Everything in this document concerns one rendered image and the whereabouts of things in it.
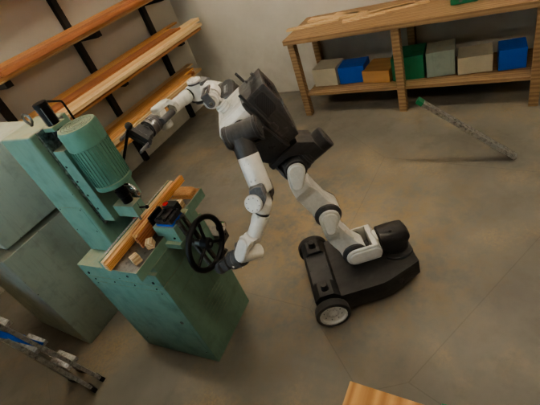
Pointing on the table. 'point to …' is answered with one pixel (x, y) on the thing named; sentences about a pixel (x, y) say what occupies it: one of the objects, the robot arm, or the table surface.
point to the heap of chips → (185, 193)
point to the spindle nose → (124, 194)
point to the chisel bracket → (129, 207)
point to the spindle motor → (95, 153)
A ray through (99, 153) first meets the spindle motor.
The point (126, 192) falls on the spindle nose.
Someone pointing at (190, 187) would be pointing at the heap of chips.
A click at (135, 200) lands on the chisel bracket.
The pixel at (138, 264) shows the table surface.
